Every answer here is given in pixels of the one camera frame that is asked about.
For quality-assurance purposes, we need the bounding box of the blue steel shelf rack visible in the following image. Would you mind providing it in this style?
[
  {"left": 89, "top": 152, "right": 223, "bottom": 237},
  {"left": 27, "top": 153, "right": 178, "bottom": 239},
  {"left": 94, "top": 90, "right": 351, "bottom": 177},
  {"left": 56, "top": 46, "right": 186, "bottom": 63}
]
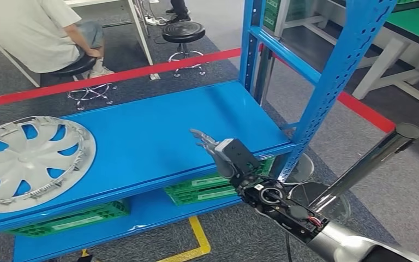
[{"left": 0, "top": 0, "right": 399, "bottom": 262}]

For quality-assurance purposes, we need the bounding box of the silver plastic wheel cover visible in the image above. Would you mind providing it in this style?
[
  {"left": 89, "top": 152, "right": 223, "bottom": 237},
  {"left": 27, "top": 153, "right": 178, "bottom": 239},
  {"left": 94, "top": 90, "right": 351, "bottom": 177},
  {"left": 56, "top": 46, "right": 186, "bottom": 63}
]
[{"left": 0, "top": 115, "right": 97, "bottom": 214}]

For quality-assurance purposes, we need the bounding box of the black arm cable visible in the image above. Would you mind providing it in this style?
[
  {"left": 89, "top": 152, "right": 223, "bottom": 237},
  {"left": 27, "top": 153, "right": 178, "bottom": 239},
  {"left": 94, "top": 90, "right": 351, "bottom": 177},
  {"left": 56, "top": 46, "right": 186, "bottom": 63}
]
[{"left": 284, "top": 231, "right": 294, "bottom": 262}]

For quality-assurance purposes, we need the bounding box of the chrome post with round base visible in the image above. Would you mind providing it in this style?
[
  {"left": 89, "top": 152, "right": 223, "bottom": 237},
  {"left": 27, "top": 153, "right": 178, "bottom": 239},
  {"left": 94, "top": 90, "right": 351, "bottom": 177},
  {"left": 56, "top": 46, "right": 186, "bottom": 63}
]
[{"left": 289, "top": 123, "right": 419, "bottom": 225}]

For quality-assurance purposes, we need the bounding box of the round chrome floor disc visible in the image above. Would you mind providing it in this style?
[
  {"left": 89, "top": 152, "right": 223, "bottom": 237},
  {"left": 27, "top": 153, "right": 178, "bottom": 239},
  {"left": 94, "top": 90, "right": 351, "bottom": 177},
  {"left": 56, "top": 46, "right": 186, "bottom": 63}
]
[{"left": 284, "top": 153, "right": 316, "bottom": 186}]

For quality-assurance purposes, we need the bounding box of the black stool chrome base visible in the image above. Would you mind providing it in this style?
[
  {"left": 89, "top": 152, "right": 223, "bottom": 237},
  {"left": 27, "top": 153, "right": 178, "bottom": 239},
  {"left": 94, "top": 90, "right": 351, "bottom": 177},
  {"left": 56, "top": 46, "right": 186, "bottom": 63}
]
[
  {"left": 161, "top": 21, "right": 207, "bottom": 78},
  {"left": 50, "top": 54, "right": 119, "bottom": 112}
]

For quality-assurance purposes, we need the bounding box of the person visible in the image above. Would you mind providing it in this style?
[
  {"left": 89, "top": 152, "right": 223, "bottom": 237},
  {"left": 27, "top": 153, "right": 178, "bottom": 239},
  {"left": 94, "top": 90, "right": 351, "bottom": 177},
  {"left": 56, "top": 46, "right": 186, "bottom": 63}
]
[
  {"left": 165, "top": 0, "right": 193, "bottom": 25},
  {"left": 0, "top": 0, "right": 116, "bottom": 79}
]

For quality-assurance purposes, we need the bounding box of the yellow floor tape square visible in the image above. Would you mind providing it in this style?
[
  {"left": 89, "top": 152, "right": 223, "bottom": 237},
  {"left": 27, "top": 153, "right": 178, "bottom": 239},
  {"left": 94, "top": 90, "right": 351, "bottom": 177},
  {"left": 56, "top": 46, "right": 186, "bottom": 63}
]
[{"left": 81, "top": 216, "right": 212, "bottom": 262}]

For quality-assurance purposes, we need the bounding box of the white bench with green top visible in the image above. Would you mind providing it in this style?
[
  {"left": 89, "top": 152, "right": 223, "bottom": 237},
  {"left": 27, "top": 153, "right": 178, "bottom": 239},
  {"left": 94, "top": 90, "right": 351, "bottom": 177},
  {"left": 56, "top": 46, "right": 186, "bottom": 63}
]
[{"left": 280, "top": 0, "right": 419, "bottom": 114}]

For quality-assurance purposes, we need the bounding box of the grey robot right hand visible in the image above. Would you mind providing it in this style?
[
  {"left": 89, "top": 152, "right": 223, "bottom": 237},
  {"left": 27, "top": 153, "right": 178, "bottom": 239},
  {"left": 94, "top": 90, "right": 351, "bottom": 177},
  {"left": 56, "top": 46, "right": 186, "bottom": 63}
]
[{"left": 189, "top": 128, "right": 240, "bottom": 181}]

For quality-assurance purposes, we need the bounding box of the white power strip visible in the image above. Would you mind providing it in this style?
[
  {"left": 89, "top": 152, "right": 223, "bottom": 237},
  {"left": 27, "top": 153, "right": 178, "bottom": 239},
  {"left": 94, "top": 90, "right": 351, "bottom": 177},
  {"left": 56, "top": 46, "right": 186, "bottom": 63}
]
[{"left": 144, "top": 14, "right": 169, "bottom": 27}]

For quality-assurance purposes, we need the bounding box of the red boundary strip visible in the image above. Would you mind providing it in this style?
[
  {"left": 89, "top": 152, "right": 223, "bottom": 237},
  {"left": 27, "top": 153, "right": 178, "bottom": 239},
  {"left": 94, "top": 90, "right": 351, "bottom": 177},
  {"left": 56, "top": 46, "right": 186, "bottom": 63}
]
[{"left": 0, "top": 47, "right": 396, "bottom": 134}]

